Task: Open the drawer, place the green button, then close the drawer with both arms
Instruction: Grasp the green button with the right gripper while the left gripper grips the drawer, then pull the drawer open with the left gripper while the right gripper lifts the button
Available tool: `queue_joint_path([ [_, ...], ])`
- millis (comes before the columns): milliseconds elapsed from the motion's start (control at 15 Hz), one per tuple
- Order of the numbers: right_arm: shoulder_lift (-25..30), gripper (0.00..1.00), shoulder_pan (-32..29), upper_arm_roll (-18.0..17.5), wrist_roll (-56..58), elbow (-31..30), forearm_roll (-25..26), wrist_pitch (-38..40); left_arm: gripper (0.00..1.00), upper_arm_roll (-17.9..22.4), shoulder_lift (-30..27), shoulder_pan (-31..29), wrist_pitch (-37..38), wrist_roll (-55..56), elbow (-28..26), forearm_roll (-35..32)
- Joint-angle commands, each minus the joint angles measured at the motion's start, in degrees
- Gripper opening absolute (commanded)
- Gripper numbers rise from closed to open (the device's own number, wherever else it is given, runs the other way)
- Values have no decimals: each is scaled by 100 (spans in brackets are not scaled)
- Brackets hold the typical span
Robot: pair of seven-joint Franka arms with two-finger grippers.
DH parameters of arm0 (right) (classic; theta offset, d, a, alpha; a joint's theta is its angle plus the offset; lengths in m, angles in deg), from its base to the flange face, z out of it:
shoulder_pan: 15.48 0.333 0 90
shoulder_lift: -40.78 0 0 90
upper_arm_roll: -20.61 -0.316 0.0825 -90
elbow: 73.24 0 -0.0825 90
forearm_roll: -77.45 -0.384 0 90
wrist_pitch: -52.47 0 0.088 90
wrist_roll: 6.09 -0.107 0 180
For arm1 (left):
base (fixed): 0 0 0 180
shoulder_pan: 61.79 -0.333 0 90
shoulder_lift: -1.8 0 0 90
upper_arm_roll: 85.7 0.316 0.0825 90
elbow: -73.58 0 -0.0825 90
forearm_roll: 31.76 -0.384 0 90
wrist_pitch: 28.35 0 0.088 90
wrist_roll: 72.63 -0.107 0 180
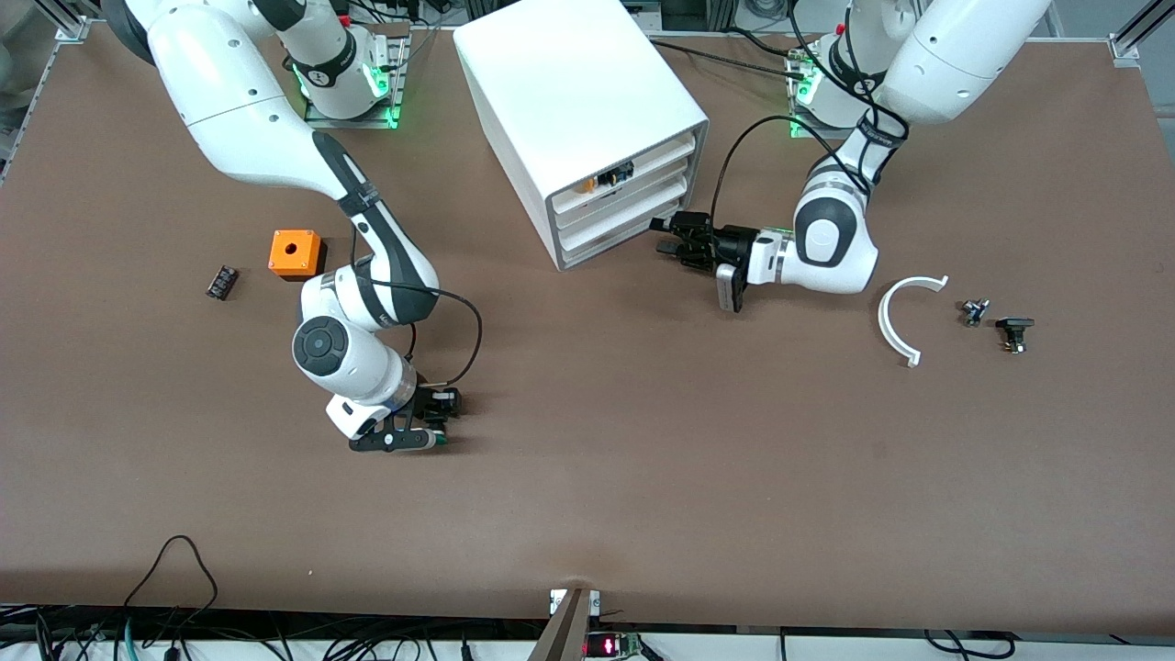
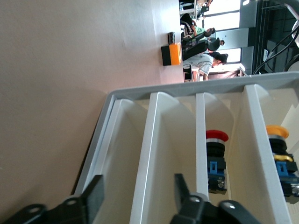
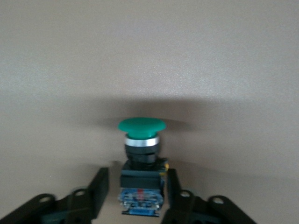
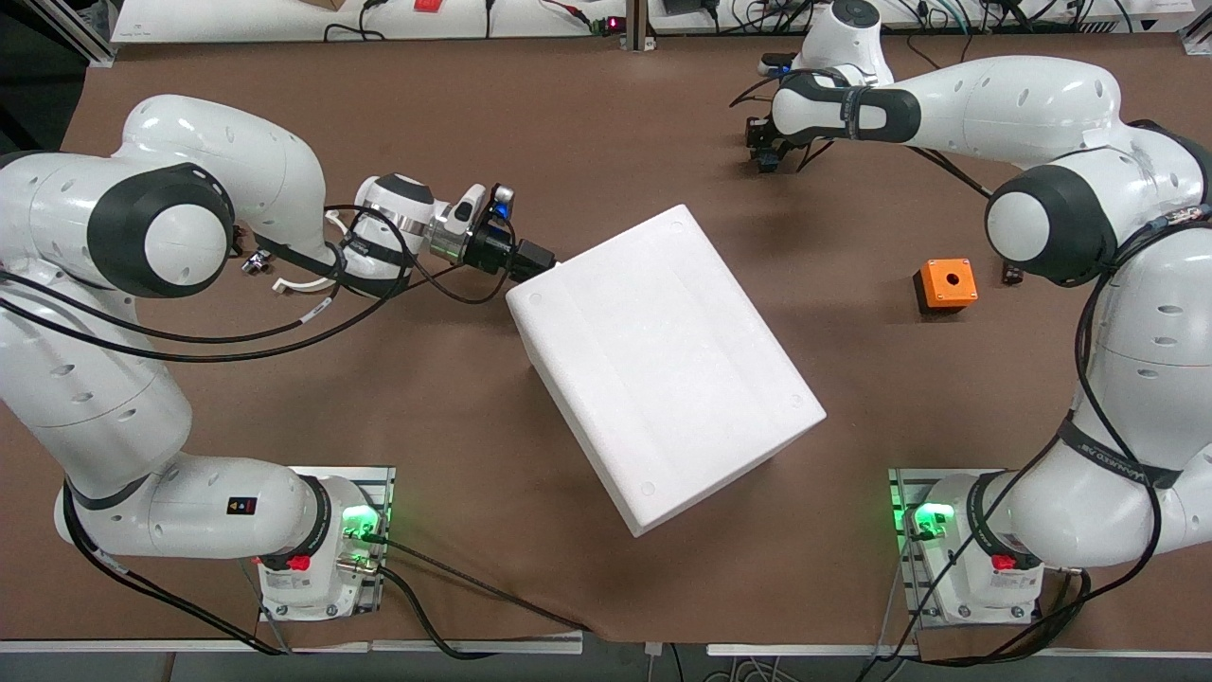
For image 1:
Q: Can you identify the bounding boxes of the aluminium frame profile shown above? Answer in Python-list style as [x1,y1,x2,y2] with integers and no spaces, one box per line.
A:
[528,588,594,661]

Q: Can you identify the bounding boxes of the thin black table cable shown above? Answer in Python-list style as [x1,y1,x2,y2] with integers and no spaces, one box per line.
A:
[647,37,800,74]

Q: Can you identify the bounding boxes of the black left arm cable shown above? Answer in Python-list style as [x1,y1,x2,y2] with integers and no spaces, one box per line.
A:
[711,0,910,230]

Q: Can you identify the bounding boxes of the orange button enclosure box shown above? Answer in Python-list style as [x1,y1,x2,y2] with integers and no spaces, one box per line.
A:
[268,230,328,282]

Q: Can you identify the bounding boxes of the white drawer cabinet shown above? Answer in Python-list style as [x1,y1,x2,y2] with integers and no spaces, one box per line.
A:
[453,0,710,272]

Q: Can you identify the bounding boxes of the white curved plastic piece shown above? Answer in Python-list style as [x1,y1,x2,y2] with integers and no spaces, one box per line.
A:
[878,274,950,368]

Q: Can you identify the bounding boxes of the aluminium frame corner post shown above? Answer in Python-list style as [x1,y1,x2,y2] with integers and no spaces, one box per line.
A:
[37,0,93,42]
[1109,0,1175,61]

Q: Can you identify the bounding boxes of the device with red light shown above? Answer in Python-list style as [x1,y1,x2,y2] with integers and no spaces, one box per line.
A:
[586,632,643,660]

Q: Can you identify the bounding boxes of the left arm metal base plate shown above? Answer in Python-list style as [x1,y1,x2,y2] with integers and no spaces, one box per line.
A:
[785,50,864,140]

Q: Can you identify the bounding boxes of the black cable bundle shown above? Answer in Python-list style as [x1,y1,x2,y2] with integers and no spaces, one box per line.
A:
[923,629,1016,660]

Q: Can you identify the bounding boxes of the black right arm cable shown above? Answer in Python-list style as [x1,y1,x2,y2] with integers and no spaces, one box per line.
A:
[353,225,484,391]

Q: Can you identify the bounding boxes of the black looped cable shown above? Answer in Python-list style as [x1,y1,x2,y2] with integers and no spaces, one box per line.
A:
[123,534,219,636]

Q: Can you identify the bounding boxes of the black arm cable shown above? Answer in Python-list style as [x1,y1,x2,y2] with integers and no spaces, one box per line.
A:
[353,225,484,391]
[711,0,910,230]

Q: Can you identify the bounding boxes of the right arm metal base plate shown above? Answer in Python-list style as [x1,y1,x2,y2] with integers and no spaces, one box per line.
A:
[303,23,411,130]

